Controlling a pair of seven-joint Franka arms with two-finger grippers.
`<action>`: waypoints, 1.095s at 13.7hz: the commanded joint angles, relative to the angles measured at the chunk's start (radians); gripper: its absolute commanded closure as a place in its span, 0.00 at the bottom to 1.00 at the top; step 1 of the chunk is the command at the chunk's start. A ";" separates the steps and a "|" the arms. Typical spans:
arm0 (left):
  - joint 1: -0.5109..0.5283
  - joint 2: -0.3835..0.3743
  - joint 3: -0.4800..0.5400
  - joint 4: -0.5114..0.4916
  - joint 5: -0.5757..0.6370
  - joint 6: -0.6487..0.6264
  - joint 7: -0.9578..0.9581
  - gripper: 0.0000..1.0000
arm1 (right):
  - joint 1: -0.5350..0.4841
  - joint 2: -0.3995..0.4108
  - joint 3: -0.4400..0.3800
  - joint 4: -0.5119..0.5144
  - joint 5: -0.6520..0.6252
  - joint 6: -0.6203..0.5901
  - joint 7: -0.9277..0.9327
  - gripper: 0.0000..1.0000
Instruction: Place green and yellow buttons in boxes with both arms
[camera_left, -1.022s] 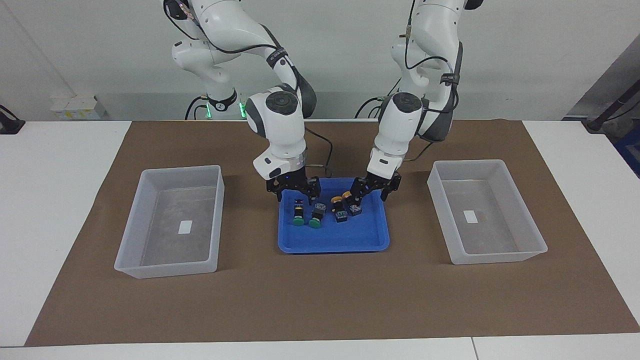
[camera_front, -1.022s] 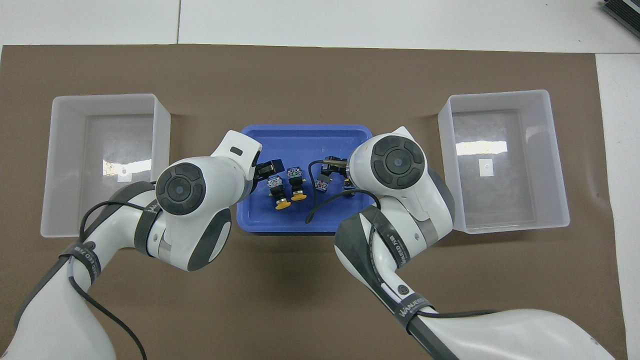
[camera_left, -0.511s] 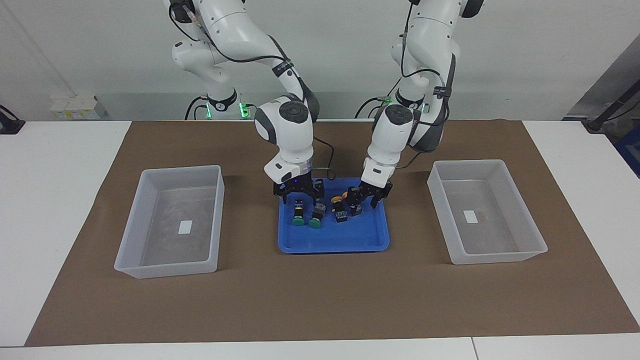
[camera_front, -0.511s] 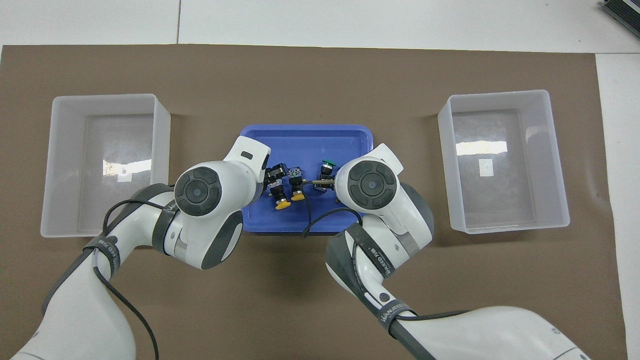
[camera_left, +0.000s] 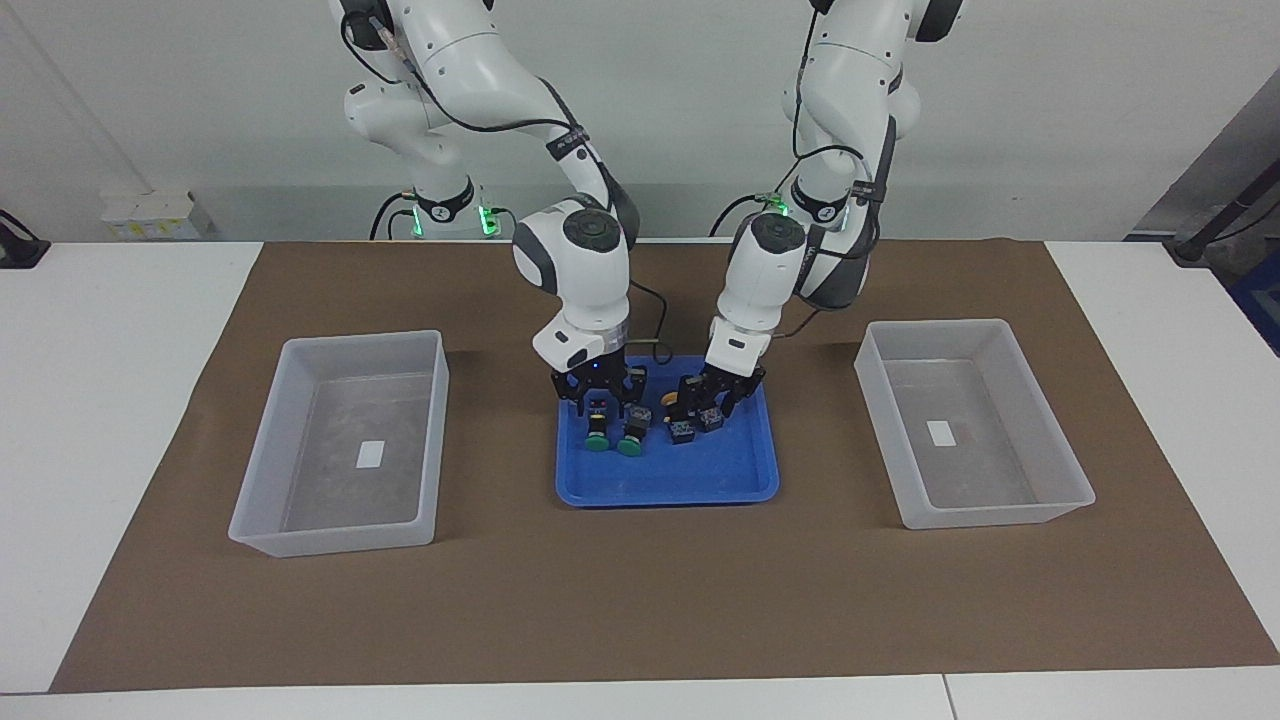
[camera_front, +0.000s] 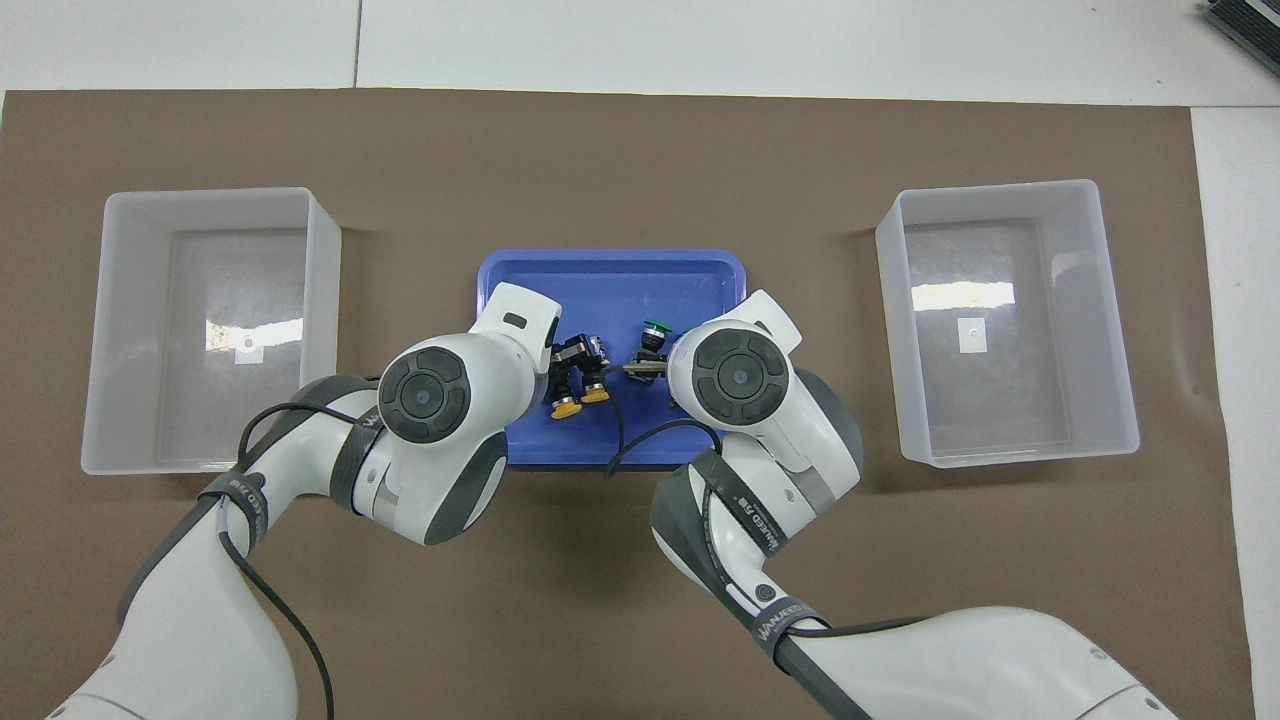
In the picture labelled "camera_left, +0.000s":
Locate white socket box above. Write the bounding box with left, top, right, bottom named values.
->
left=99, top=189, right=207, bottom=242

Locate translucent plastic box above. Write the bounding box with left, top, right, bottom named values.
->
left=854, top=319, right=1097, bottom=531
left=228, top=330, right=450, bottom=559

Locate black stand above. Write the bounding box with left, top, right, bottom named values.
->
left=1164, top=160, right=1280, bottom=267
left=0, top=208, right=52, bottom=270

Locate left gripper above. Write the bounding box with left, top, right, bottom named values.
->
left=671, top=362, right=767, bottom=422

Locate blue plastic tray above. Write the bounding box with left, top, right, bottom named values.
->
left=555, top=354, right=781, bottom=509

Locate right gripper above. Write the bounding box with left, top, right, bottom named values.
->
left=552, top=350, right=652, bottom=420

